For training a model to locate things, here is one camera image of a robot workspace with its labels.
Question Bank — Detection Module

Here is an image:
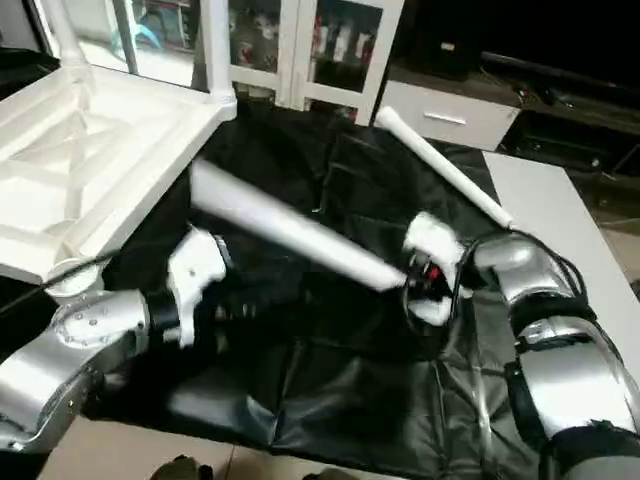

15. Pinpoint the teal storage box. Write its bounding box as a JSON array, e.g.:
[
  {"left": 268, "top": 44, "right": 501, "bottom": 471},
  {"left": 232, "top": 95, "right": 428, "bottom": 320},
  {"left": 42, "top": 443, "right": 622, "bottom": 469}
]
[{"left": 110, "top": 0, "right": 196, "bottom": 63}]

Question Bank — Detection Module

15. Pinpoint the white drawer unit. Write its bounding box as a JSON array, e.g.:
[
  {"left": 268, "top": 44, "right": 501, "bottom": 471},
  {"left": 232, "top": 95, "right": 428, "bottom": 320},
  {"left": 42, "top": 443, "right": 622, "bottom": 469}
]
[{"left": 377, "top": 80, "right": 523, "bottom": 152}]

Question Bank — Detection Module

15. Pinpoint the white glass-door cabinet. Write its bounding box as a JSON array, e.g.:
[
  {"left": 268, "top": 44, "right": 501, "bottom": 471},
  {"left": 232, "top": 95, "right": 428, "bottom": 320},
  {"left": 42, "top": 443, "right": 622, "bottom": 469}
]
[{"left": 208, "top": 0, "right": 407, "bottom": 123}]

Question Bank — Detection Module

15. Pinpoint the white plastic table top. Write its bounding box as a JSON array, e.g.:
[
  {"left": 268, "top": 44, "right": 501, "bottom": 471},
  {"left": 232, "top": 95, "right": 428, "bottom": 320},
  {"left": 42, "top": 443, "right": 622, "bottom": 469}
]
[{"left": 0, "top": 64, "right": 239, "bottom": 287}]

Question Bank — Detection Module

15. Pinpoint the white plastic table leg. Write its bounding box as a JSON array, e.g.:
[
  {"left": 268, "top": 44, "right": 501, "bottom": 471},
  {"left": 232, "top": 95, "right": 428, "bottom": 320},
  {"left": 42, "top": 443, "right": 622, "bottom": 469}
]
[
  {"left": 187, "top": 160, "right": 407, "bottom": 294},
  {"left": 40, "top": 0, "right": 93, "bottom": 87},
  {"left": 374, "top": 105, "right": 515, "bottom": 230},
  {"left": 199, "top": 0, "right": 237, "bottom": 103}
]

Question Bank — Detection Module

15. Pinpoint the black work mat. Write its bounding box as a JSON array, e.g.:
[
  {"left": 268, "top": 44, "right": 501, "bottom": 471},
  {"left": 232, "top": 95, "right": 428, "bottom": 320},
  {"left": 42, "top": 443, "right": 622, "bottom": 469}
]
[{"left": 0, "top": 50, "right": 640, "bottom": 479}]

